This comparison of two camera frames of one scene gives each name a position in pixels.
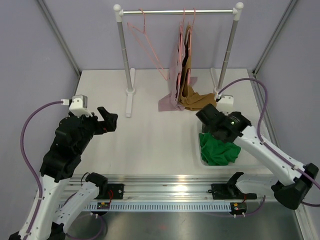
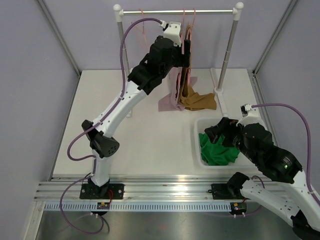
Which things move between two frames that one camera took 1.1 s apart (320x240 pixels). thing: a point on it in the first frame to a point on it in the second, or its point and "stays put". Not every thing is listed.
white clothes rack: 217,85 stays put
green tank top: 215,152 stays put
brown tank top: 190,99 stays put
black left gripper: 110,120 to 182,59
